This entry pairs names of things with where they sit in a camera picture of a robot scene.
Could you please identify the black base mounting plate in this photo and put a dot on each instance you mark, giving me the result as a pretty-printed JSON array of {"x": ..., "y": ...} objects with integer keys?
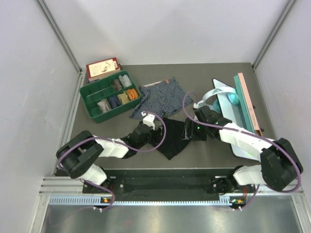
[{"x": 206, "y": 181}]

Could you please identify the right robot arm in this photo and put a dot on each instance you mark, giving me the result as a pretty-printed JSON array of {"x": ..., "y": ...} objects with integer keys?
[{"x": 279, "y": 165}]

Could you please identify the brown rolled sock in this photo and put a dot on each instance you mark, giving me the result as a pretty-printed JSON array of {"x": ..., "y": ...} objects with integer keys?
[{"x": 117, "y": 85}]

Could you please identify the light blue tablet board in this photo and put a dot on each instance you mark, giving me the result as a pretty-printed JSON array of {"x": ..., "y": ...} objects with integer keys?
[{"x": 235, "y": 114}]

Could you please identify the beige rolled sock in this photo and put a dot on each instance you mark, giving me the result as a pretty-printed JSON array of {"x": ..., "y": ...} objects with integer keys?
[{"x": 104, "y": 106}]

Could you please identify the orange rolled sock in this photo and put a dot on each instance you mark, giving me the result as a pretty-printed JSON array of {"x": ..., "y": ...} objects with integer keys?
[{"x": 132, "y": 94}]

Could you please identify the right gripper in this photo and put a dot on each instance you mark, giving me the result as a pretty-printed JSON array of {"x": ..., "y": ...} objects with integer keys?
[{"x": 190, "y": 124}]

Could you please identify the striped blue boxer shorts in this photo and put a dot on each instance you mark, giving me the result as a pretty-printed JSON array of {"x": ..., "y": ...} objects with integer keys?
[{"x": 163, "y": 98}]

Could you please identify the mustard rolled sock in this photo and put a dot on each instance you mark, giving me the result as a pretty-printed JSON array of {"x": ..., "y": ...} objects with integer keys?
[{"x": 123, "y": 98}]

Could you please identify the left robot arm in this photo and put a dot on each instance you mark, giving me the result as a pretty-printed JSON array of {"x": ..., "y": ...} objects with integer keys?
[{"x": 78, "y": 156}]

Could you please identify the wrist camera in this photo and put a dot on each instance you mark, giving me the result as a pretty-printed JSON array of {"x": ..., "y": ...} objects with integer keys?
[
  {"x": 148, "y": 119},
  {"x": 198, "y": 105}
]

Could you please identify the navy rolled sock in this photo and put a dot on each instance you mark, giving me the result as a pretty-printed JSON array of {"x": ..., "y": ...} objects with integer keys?
[{"x": 114, "y": 101}]

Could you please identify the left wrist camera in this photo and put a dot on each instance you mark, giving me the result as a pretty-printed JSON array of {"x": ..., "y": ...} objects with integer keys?
[{"x": 148, "y": 119}]

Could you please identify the teal and pink book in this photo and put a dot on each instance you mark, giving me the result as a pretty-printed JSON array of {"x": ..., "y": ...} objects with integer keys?
[{"x": 248, "y": 110}]

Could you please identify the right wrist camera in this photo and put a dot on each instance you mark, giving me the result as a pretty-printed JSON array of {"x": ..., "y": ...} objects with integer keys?
[{"x": 198, "y": 105}]

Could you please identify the black underwear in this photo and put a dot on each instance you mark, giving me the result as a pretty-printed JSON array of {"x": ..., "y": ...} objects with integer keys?
[{"x": 174, "y": 142}]

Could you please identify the grey rolled sock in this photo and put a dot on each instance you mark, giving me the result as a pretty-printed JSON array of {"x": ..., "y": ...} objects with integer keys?
[{"x": 125, "y": 80}]

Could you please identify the green compartment tray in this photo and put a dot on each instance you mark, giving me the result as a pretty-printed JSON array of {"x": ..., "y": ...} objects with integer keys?
[{"x": 94, "y": 92}]

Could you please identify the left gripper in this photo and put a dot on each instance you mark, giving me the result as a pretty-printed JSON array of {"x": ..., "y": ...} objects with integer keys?
[{"x": 156, "y": 140}]

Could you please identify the red and cream book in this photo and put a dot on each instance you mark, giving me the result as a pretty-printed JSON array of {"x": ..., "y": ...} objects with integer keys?
[{"x": 102, "y": 69}]

